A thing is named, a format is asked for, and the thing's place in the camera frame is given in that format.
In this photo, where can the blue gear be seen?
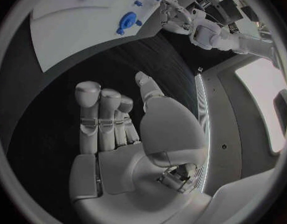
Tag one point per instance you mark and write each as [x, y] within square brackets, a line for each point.
[127, 21]

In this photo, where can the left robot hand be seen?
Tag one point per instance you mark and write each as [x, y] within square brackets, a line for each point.
[178, 16]

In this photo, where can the workshop equipment rack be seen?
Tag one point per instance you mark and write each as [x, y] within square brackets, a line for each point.
[227, 11]

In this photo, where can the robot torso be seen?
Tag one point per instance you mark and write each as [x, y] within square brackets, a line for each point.
[227, 127]

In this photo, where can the white task board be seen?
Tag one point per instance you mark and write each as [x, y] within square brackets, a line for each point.
[75, 41]

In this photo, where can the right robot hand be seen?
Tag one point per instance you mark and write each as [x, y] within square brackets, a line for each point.
[171, 130]

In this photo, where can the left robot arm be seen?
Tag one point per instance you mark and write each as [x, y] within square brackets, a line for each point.
[217, 37]

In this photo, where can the blue peg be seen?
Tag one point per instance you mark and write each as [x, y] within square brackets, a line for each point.
[137, 3]

